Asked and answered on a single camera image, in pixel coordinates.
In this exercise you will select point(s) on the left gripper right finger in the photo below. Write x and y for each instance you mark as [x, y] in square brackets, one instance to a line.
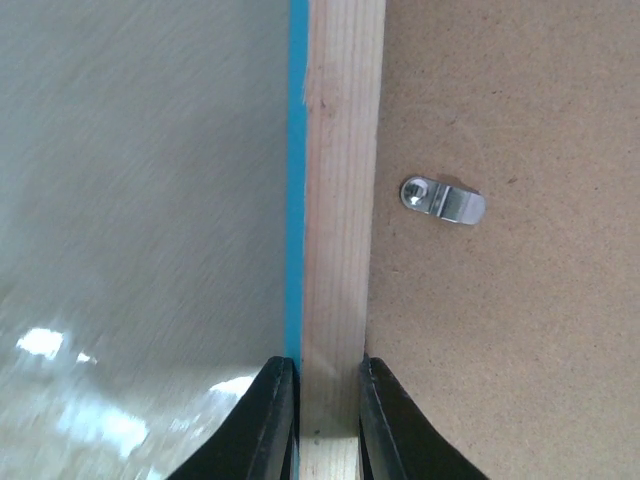
[397, 441]

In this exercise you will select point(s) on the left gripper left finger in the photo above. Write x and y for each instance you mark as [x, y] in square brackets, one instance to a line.
[256, 439]

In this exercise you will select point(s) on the teal wooden photo frame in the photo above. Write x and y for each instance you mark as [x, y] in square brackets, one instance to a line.
[518, 337]

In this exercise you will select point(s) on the metal frame retaining clip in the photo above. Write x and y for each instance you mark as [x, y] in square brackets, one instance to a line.
[442, 200]

